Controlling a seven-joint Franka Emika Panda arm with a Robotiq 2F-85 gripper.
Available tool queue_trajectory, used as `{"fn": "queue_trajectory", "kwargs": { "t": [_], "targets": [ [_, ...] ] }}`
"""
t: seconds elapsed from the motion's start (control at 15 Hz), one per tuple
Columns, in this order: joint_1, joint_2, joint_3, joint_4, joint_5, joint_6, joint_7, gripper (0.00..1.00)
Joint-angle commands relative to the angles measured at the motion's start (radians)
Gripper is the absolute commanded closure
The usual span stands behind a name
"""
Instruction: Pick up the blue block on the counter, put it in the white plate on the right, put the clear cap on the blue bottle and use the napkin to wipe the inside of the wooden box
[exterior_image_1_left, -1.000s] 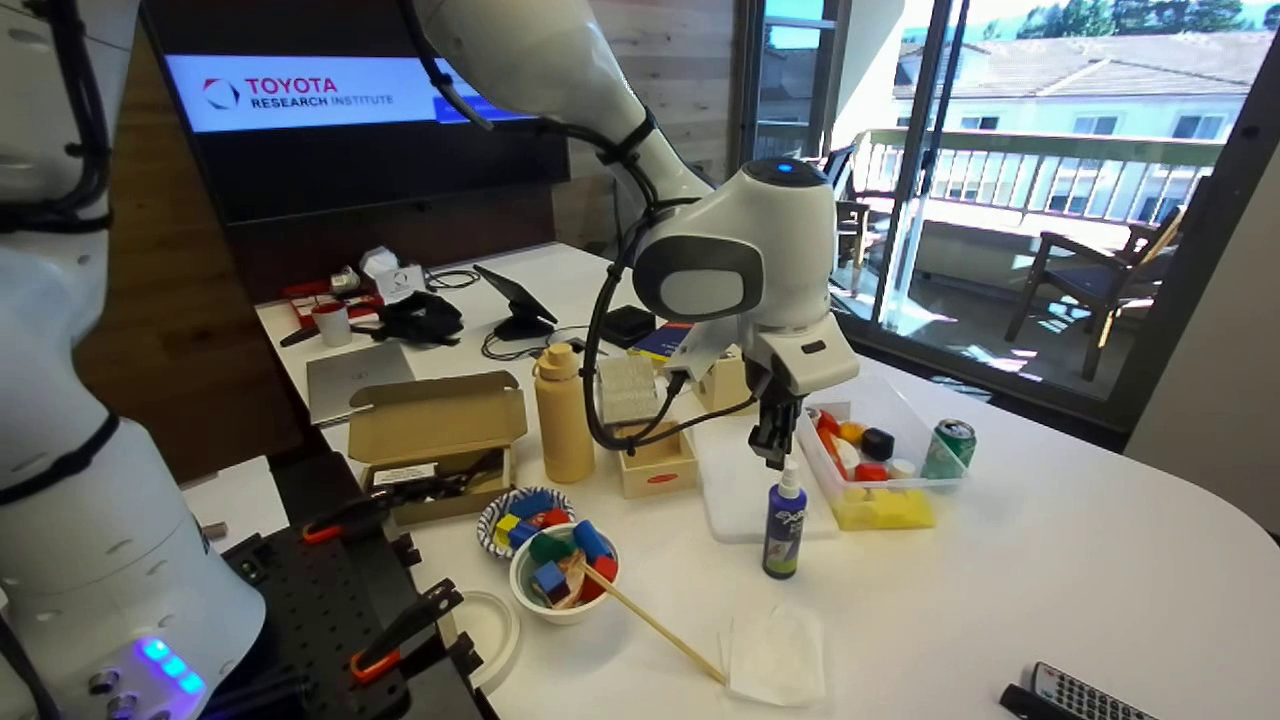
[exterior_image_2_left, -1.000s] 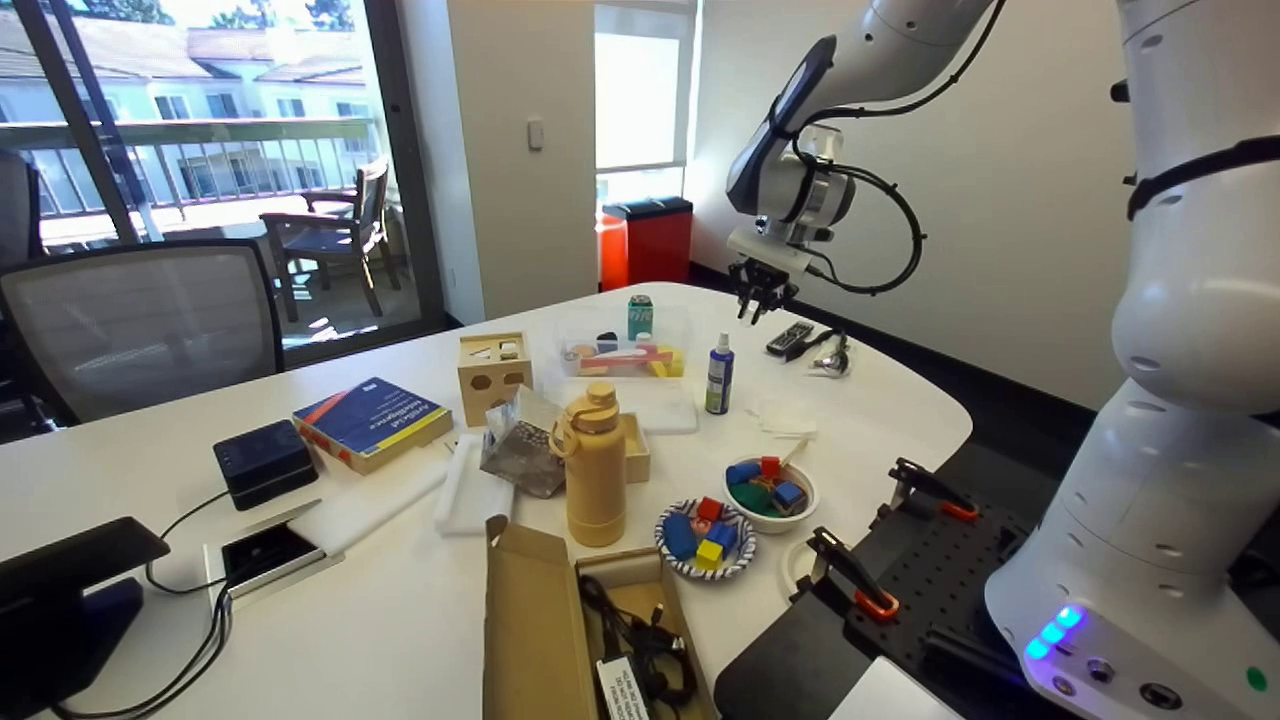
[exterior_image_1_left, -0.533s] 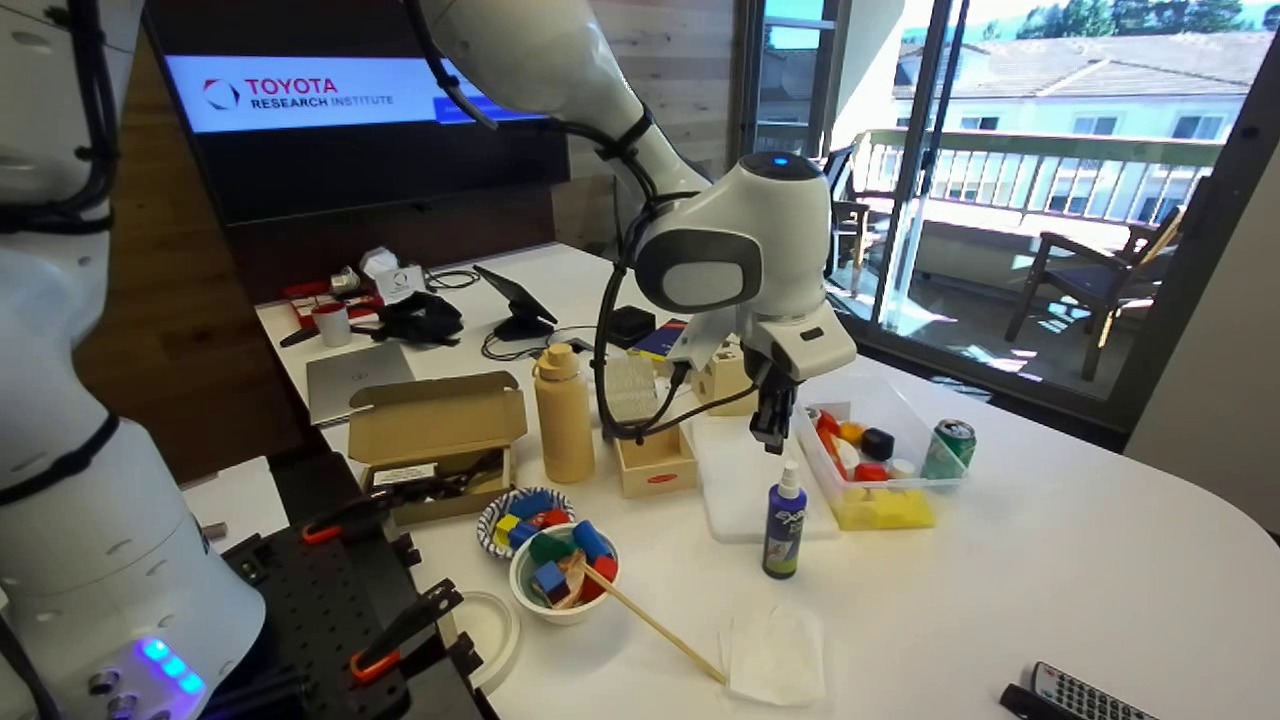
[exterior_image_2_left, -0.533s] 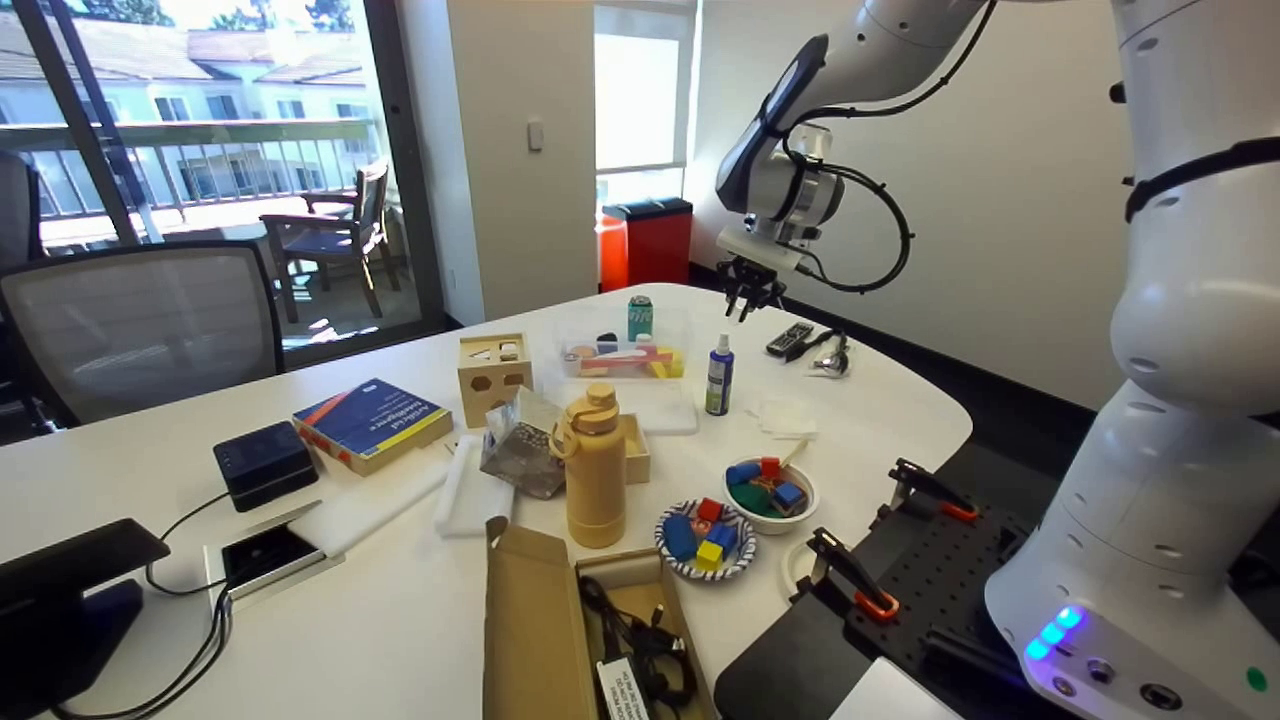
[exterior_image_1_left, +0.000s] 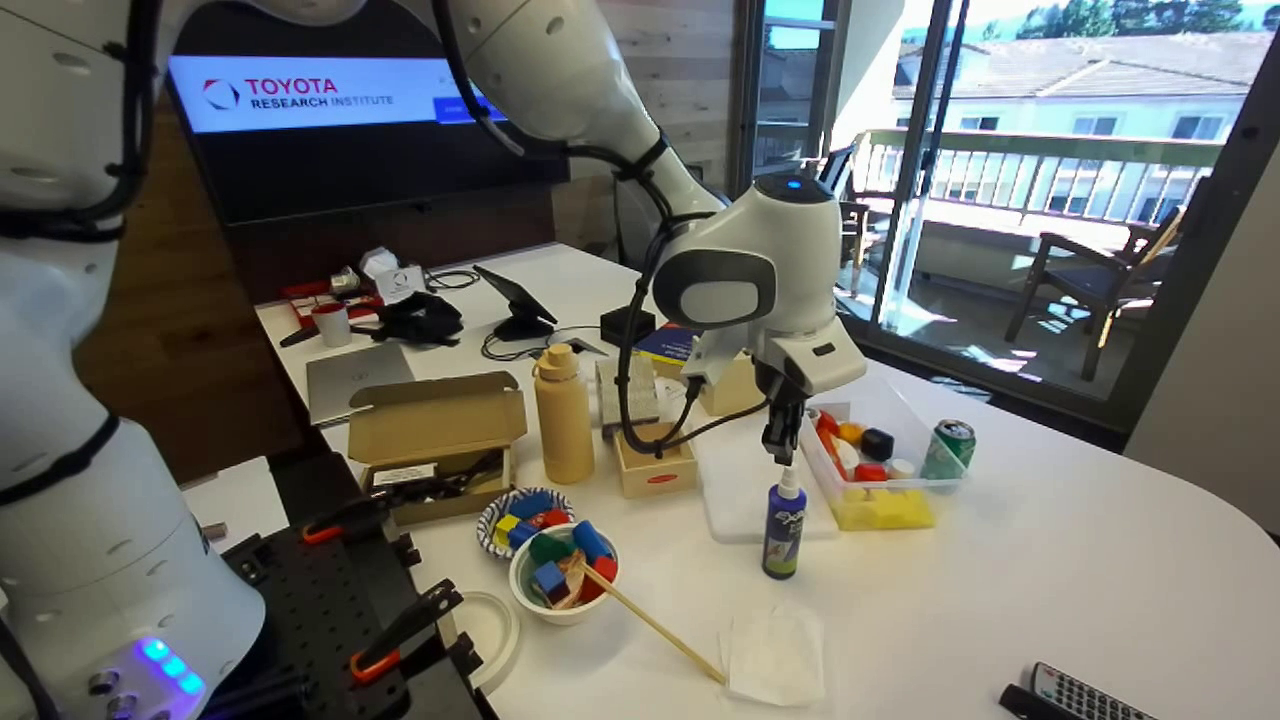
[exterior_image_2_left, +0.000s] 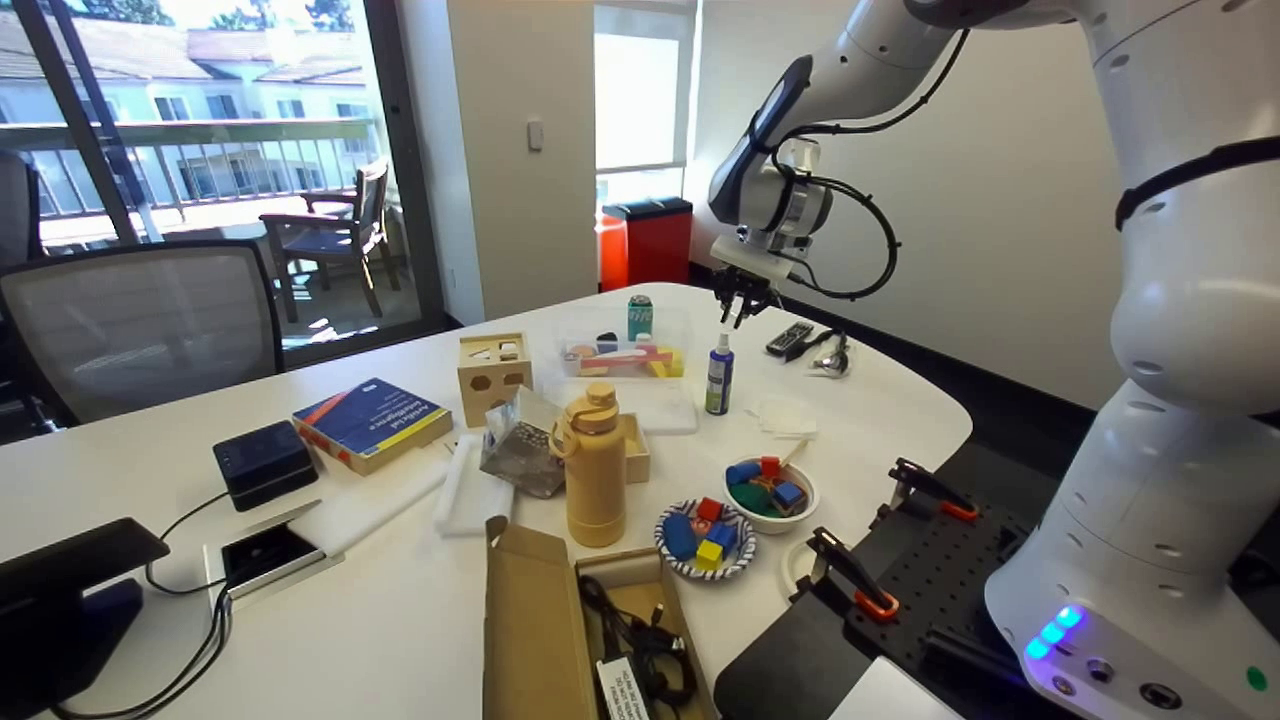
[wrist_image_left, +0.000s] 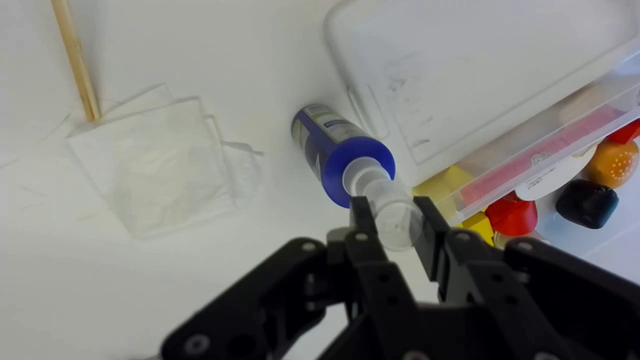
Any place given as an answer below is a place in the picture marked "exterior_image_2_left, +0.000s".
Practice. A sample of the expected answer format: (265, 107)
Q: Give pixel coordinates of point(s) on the white narrow tray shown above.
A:
(470, 492)

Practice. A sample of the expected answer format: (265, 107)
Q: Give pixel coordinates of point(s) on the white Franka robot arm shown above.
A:
(1174, 465)

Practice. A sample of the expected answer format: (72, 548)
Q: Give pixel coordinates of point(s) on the wooden shape sorter box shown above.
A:
(493, 380)

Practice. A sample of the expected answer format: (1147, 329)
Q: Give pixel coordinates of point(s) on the grey mesh office chair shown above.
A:
(146, 334)

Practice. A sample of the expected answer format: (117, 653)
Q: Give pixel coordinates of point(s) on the black remote control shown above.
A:
(791, 337)

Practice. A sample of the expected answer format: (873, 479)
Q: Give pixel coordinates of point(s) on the white bowl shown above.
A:
(747, 522)

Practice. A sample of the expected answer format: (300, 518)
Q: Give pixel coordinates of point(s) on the black office chair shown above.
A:
(16, 206)

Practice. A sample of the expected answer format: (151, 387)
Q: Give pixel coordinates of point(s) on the blue toy block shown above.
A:
(740, 473)

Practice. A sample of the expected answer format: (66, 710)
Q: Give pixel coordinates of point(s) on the green drink can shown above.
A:
(643, 317)

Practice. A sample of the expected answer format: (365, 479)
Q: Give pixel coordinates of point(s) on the green toy block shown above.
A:
(756, 501)

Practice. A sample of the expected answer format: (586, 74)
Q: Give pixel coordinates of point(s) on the dark patio chair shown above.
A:
(326, 243)

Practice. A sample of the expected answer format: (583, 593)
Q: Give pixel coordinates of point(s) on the tan plastic bottle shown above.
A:
(595, 481)

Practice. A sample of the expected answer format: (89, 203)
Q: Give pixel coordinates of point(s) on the white cloth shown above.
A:
(781, 416)

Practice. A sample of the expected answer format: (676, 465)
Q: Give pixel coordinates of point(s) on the small wooden box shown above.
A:
(638, 451)

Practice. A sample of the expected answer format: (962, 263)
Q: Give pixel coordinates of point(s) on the blue glue bottle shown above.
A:
(719, 380)

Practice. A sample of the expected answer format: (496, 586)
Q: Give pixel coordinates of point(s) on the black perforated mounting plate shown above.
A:
(933, 586)

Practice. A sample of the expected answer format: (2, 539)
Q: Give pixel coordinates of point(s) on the grey crumpled packet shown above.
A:
(522, 463)

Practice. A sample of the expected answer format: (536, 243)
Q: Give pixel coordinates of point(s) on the open cardboard box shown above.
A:
(535, 624)

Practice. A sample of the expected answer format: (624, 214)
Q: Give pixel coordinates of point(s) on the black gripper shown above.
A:
(747, 281)

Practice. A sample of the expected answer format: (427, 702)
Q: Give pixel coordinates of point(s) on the white tape roll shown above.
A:
(791, 567)

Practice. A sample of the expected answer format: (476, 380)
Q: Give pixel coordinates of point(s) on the bowl of colourful items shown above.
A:
(685, 560)

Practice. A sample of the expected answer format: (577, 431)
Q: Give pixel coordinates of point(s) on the white light switch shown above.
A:
(535, 134)

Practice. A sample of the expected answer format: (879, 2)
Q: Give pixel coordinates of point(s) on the black tablet stand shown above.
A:
(62, 602)

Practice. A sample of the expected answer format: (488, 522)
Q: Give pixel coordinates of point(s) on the balcony railing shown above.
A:
(202, 134)

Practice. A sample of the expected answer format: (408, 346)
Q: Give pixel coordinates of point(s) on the clear plastic toy bin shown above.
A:
(622, 356)

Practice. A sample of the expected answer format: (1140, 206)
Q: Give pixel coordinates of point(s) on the blue book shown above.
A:
(375, 422)

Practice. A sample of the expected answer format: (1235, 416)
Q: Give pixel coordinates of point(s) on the black smartphone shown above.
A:
(274, 556)

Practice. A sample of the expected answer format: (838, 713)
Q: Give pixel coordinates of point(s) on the small black box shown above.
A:
(265, 465)

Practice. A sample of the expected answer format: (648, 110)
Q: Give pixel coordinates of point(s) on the small blue block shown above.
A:
(791, 492)

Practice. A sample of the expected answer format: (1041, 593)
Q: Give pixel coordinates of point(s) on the black orange clamp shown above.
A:
(853, 579)
(933, 490)

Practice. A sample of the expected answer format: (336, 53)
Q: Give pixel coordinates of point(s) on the red cabinet black top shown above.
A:
(663, 243)

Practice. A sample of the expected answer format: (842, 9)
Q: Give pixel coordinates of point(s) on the white flat board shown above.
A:
(375, 501)

